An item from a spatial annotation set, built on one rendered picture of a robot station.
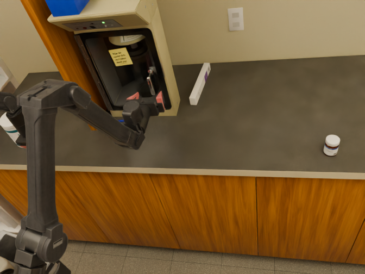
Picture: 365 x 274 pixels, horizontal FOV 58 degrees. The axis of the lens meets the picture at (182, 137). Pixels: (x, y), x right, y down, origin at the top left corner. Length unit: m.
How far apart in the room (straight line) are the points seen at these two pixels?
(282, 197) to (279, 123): 0.31
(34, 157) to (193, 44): 1.16
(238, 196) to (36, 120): 0.95
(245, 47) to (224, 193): 0.76
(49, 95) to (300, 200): 1.09
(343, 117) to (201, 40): 0.78
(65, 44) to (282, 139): 0.94
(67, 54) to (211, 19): 0.71
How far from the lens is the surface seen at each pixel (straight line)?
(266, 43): 1.76
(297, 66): 1.73
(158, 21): 1.33
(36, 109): 0.80
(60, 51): 1.39
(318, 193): 1.45
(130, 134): 1.11
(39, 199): 0.87
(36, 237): 0.92
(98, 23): 1.24
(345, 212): 1.59
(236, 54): 1.79
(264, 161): 1.30
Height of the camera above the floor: 1.96
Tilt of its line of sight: 46 degrees down
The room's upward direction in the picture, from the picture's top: 15 degrees counter-clockwise
